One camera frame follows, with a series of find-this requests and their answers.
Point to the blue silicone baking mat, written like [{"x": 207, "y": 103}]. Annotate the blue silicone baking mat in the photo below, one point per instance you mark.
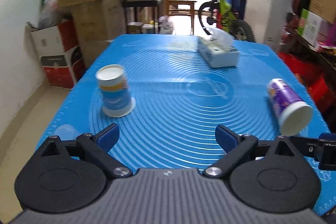
[{"x": 179, "y": 100}]

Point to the green black bicycle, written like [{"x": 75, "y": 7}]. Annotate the green black bicycle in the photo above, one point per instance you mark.
[{"x": 221, "y": 14}]

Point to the red shopping bag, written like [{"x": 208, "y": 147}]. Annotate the red shopping bag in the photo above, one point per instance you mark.
[{"x": 312, "y": 77}]

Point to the dark wooden shelf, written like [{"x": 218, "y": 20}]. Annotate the dark wooden shelf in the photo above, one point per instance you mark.
[{"x": 303, "y": 50}]

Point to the wooden chair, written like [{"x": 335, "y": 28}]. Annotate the wooden chair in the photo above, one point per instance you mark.
[{"x": 180, "y": 8}]

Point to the clear plastic cup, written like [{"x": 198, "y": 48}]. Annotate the clear plastic cup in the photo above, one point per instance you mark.
[{"x": 66, "y": 132}]

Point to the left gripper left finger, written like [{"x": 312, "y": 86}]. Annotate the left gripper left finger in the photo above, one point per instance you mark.
[{"x": 95, "y": 150}]

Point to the white chest freezer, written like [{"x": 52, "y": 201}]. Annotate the white chest freezer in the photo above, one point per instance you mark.
[{"x": 267, "y": 19}]

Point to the green white product box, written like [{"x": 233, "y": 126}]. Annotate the green white product box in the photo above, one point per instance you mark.
[{"x": 313, "y": 28}]

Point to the white tissue box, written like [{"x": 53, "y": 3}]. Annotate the white tissue box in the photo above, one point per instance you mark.
[{"x": 218, "y": 50}]

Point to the blue yellow paper cup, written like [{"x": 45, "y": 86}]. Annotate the blue yellow paper cup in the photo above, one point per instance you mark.
[{"x": 117, "y": 100}]

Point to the white red cardboard box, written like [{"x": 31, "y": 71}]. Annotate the white red cardboard box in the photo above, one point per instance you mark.
[{"x": 58, "y": 50}]

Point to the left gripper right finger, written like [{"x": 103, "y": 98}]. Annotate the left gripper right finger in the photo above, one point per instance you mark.
[{"x": 237, "y": 150}]

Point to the purple paper cup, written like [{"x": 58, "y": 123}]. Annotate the purple paper cup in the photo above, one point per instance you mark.
[{"x": 292, "y": 112}]

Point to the lower cardboard box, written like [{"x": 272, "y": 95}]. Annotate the lower cardboard box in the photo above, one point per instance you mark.
[{"x": 97, "y": 23}]

